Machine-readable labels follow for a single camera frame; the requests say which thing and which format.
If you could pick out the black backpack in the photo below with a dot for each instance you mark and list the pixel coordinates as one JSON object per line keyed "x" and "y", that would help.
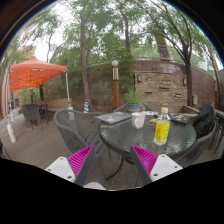
{"x": 204, "y": 121}

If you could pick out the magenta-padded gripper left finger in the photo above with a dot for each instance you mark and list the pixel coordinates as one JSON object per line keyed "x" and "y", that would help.
{"x": 80, "y": 160}

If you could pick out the clear bottle with yellow label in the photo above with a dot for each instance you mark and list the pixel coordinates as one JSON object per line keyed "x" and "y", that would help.
{"x": 162, "y": 131}

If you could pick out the black wall lantern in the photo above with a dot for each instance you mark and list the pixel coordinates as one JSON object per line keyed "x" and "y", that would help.
{"x": 139, "y": 78}
{"x": 184, "y": 81}

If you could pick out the grey laptop with stickers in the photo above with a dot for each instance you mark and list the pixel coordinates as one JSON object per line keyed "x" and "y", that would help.
{"x": 113, "y": 117}

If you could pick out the grey wall utility box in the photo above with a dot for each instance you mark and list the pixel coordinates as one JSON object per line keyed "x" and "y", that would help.
{"x": 195, "y": 100}

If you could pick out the white ceramic mug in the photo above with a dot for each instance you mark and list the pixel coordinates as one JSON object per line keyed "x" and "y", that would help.
{"x": 137, "y": 120}

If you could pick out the orange canopy tent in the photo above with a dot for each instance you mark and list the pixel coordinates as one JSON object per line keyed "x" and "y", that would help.
{"x": 33, "y": 73}

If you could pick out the flat round red coaster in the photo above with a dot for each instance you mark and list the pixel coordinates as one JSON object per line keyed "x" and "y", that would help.
{"x": 154, "y": 128}

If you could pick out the blue yellow striped cone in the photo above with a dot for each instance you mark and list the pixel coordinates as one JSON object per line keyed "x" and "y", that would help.
{"x": 86, "y": 106}

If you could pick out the dark patio chairs group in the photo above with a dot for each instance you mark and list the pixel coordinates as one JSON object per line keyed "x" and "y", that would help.
{"x": 33, "y": 113}

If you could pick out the lamp post with globe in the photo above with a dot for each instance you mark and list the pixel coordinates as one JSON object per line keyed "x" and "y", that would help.
{"x": 115, "y": 86}

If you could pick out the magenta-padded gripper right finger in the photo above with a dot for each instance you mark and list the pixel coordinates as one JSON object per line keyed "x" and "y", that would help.
{"x": 146, "y": 160}

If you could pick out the white canopy leg weight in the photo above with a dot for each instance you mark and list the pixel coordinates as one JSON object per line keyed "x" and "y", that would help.
{"x": 70, "y": 108}

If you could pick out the black laptop with stickers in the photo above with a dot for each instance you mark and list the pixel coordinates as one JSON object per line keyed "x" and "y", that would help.
{"x": 179, "y": 118}

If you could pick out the potted plant in blue pot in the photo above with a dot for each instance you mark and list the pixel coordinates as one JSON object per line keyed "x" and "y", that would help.
{"x": 133, "y": 100}

